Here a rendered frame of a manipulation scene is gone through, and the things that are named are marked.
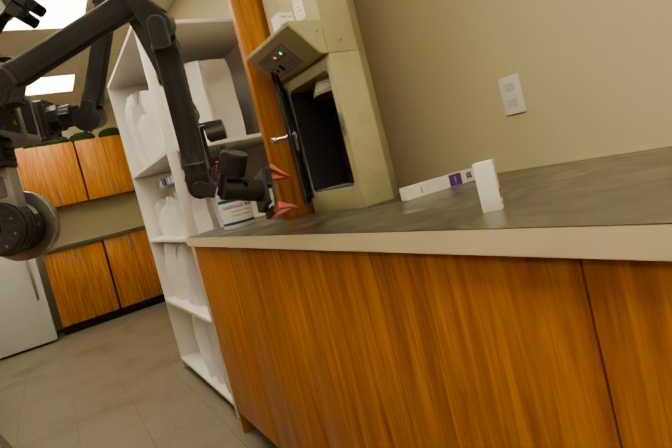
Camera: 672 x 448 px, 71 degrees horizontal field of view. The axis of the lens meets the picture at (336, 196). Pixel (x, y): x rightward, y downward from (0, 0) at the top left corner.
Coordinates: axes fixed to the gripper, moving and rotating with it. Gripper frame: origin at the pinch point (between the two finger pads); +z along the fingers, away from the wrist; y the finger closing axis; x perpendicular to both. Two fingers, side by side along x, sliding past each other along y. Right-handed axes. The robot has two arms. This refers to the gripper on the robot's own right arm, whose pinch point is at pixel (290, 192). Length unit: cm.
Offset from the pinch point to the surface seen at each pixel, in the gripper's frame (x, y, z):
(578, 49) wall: -62, 9, 56
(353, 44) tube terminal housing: -22, 40, 21
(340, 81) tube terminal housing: -16.4, 29.4, 15.7
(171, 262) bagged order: 188, 60, 18
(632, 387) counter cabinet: -64, -65, 1
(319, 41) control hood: -20.8, 39.2, 8.7
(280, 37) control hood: -14.8, 44.3, -0.1
